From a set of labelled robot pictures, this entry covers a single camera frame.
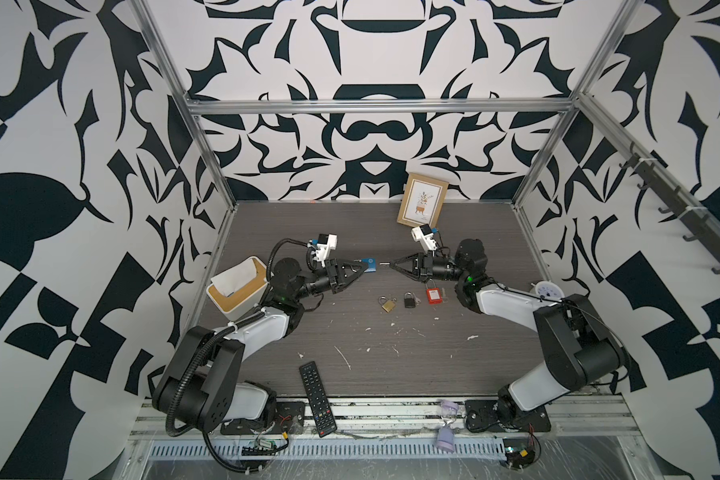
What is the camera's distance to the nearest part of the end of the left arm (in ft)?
2.28

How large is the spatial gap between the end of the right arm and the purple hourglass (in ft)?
1.05

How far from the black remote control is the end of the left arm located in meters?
0.25

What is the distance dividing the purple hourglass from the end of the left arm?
Answer: 40 centimetres

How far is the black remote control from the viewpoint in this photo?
0.74 meters
